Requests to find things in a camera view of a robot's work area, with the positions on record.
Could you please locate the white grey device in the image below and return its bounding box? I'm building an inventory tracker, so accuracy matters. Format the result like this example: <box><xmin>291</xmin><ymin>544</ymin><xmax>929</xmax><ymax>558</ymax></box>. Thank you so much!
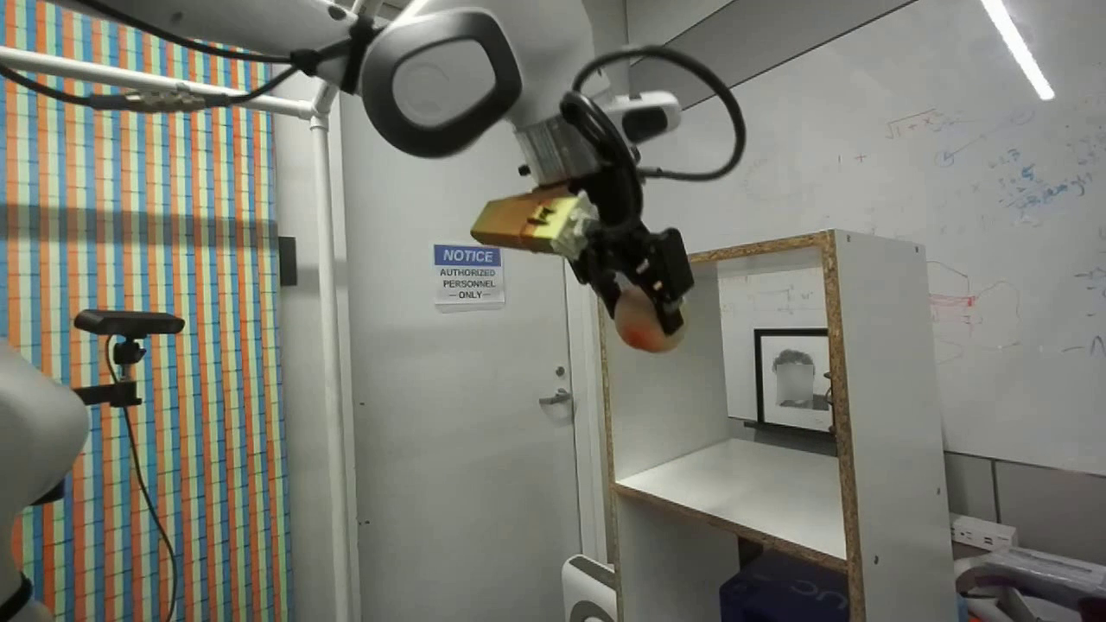
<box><xmin>560</xmin><ymin>548</ymin><xmax>622</xmax><ymax>622</ymax></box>

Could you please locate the thin black camera cable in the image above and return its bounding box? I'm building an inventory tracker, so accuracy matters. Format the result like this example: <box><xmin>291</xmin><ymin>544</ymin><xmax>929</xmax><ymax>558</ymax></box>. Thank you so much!
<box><xmin>118</xmin><ymin>406</ymin><xmax>185</xmax><ymax>622</ymax></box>

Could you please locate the white door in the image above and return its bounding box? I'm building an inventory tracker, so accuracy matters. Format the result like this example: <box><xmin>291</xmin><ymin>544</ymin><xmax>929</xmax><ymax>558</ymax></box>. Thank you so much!
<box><xmin>341</xmin><ymin>90</ymin><xmax>609</xmax><ymax>622</ymax></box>

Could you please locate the black camera on stand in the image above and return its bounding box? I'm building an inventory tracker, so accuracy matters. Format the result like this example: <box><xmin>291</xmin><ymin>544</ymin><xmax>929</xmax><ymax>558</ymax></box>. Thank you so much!
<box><xmin>72</xmin><ymin>308</ymin><xmax>190</xmax><ymax>343</ymax></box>

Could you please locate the framed black white portrait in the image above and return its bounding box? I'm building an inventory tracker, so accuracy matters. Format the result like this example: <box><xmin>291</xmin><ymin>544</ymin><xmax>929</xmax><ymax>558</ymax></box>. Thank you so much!
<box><xmin>754</xmin><ymin>324</ymin><xmax>836</xmax><ymax>439</ymax></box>

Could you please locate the white rounded robot base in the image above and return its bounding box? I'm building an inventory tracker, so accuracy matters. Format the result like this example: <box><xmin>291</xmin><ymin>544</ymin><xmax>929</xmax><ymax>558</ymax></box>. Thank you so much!
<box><xmin>0</xmin><ymin>348</ymin><xmax>89</xmax><ymax>622</ymax></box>

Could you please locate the silver door handle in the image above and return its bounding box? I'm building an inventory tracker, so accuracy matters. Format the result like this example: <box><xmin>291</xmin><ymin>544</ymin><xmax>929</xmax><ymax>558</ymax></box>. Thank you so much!
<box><xmin>536</xmin><ymin>387</ymin><xmax>576</xmax><ymax>426</ymax></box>

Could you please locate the orange peach toy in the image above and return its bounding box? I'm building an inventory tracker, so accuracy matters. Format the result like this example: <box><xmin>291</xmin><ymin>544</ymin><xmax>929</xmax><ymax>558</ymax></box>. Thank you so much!
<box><xmin>611</xmin><ymin>274</ymin><xmax>689</xmax><ymax>357</ymax></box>

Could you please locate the black camera stand clamp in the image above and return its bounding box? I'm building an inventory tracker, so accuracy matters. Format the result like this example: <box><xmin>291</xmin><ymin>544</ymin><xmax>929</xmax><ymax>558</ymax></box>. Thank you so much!
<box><xmin>72</xmin><ymin>335</ymin><xmax>149</xmax><ymax>414</ymax></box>

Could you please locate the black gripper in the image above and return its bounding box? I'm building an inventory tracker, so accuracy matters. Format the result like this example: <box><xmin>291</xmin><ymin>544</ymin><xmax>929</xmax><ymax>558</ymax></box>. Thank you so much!
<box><xmin>566</xmin><ymin>203</ymin><xmax>699</xmax><ymax>338</ymax></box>

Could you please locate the colourful striped backdrop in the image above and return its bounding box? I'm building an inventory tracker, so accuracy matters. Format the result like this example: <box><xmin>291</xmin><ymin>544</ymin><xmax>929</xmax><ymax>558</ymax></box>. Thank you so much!
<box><xmin>0</xmin><ymin>0</ymin><xmax>292</xmax><ymax>622</ymax></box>

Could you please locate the dark blue box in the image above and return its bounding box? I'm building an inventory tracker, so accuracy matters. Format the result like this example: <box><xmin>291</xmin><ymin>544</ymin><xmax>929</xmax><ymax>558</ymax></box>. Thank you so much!
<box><xmin>717</xmin><ymin>548</ymin><xmax>852</xmax><ymax>622</ymax></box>

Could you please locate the small white box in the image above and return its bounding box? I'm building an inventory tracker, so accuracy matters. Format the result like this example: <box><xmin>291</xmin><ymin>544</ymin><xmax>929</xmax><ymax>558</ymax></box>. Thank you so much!
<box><xmin>949</xmin><ymin>515</ymin><xmax>1021</xmax><ymax>558</ymax></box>

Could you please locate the blue white notice sign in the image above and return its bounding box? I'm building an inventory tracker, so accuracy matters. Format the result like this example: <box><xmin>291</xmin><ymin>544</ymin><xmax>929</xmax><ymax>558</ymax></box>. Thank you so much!
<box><xmin>433</xmin><ymin>238</ymin><xmax>507</xmax><ymax>310</ymax></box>

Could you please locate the white whiteboard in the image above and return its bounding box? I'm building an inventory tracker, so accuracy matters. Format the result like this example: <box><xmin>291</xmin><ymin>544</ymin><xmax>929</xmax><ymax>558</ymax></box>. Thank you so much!
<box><xmin>629</xmin><ymin>0</ymin><xmax>1106</xmax><ymax>483</ymax></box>

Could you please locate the grey curved handle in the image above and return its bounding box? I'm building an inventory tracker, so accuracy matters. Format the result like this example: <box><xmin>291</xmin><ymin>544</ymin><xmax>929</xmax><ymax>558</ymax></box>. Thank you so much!
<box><xmin>949</xmin><ymin>547</ymin><xmax>1106</xmax><ymax>622</ymax></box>

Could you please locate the tan wrist camera block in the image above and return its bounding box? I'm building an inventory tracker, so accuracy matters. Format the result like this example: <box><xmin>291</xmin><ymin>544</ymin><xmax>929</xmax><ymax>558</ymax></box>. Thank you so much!
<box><xmin>466</xmin><ymin>188</ymin><xmax>601</xmax><ymax>263</ymax></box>

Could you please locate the white wooden shelf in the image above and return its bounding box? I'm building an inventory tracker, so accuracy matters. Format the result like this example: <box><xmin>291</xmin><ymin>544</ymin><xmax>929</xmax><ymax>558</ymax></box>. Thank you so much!
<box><xmin>593</xmin><ymin>228</ymin><xmax>959</xmax><ymax>622</ymax></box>

